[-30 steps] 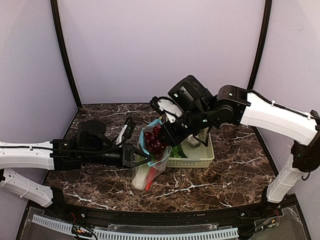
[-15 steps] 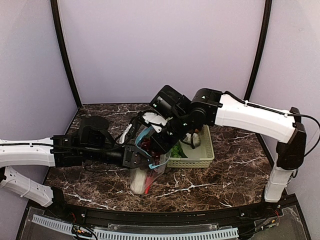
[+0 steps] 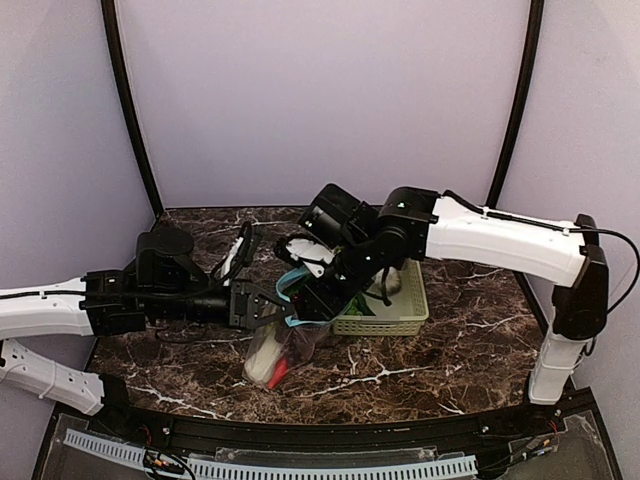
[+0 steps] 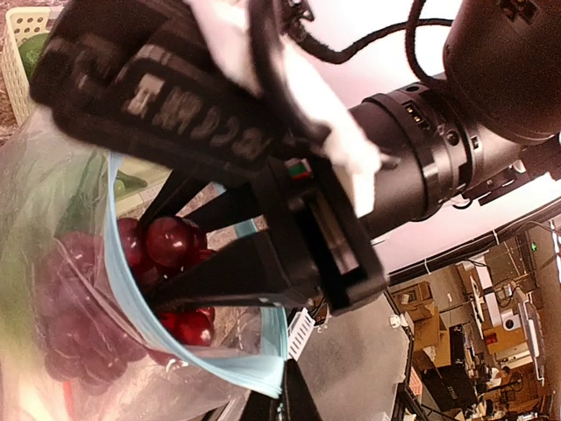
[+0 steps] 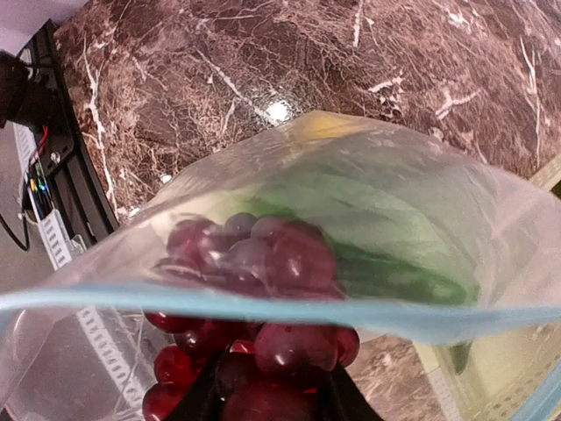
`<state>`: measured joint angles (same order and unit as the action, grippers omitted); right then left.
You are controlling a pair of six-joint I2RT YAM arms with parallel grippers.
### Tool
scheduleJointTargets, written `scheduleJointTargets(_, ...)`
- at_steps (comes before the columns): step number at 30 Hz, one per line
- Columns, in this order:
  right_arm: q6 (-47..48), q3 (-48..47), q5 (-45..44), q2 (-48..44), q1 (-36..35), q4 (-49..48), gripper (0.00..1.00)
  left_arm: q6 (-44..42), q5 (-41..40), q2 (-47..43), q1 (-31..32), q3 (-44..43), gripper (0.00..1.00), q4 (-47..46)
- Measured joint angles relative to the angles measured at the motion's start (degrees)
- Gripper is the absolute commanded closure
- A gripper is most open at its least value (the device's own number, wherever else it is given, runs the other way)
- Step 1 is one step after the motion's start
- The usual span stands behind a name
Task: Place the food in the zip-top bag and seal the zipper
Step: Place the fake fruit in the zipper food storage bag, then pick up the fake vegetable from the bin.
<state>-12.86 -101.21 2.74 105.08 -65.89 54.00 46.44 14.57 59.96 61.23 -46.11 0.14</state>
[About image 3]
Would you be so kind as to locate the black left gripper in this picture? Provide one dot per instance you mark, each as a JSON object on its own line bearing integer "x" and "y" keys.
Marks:
{"x": 239, "y": 305}

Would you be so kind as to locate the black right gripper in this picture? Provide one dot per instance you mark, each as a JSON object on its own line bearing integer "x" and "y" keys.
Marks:
{"x": 316, "y": 298}

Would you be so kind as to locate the clear zip top bag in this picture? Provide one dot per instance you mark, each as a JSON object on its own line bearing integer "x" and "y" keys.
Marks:
{"x": 287, "y": 286}

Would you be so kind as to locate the green toy leafy vegetable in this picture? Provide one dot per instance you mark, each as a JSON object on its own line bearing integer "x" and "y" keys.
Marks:
{"x": 267, "y": 347}

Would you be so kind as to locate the red toy chili pepper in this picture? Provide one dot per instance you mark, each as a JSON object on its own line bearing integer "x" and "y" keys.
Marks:
{"x": 280, "y": 372}

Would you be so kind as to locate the dark red toy grapes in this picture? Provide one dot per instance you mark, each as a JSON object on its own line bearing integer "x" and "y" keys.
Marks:
{"x": 301, "y": 344}

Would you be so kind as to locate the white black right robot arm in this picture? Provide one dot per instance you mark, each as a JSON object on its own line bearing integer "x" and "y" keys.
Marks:
{"x": 359, "y": 241}

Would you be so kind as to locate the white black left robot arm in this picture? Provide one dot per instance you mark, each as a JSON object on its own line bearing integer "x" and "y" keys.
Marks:
{"x": 162, "y": 282}

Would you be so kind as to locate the green toy grapes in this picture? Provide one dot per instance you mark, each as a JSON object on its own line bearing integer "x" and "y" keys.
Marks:
{"x": 359, "y": 307}

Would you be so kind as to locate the pale green plastic basket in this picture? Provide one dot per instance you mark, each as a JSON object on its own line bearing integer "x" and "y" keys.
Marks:
{"x": 404, "y": 317}

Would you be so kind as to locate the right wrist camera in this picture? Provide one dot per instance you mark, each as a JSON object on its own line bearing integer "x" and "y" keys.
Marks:
{"x": 303, "y": 251}

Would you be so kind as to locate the black front frame rail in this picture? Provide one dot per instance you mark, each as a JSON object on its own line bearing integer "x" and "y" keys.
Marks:
{"x": 468, "y": 432}

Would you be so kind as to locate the white slotted cable duct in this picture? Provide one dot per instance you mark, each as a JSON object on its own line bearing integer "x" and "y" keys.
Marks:
{"x": 255, "y": 464}

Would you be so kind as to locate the black frame left post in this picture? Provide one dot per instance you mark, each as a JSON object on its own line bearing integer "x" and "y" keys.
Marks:
{"x": 127, "y": 105}

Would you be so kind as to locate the black frame post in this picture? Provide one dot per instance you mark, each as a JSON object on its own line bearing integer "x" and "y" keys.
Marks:
{"x": 127, "y": 105}
{"x": 525, "y": 74}

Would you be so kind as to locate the black frame right post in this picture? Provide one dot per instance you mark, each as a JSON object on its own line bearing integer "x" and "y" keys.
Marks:
{"x": 525, "y": 74}

